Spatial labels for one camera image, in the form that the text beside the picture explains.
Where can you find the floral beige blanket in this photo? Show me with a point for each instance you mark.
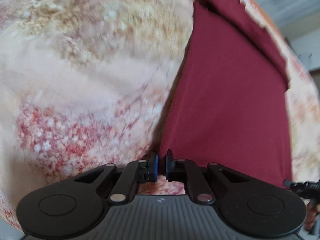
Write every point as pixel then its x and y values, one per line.
pixel 89 82

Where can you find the person's right hand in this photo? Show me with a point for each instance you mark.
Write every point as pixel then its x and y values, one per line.
pixel 311 215

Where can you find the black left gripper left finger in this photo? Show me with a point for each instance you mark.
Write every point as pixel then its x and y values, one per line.
pixel 135 173

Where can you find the maroon knit garment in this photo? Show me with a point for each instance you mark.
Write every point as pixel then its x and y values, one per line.
pixel 229 105

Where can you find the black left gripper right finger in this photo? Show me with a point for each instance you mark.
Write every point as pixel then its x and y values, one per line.
pixel 187 172

